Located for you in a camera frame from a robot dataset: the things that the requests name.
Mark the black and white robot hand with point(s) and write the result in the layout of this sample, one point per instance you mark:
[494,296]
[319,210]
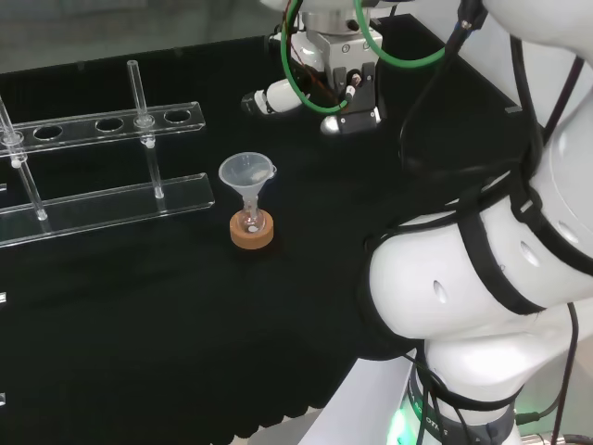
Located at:
[310,51]

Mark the clear plastic weighing funnel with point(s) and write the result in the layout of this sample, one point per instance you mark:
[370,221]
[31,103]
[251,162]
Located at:
[241,174]

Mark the clear funnel stand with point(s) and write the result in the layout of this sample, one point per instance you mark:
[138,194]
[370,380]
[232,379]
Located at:
[116,204]

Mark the small round-bottom glass flask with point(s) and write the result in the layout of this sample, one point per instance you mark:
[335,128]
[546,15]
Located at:
[253,223]

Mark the black cloth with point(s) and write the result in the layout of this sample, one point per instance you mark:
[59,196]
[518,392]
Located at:
[139,324]

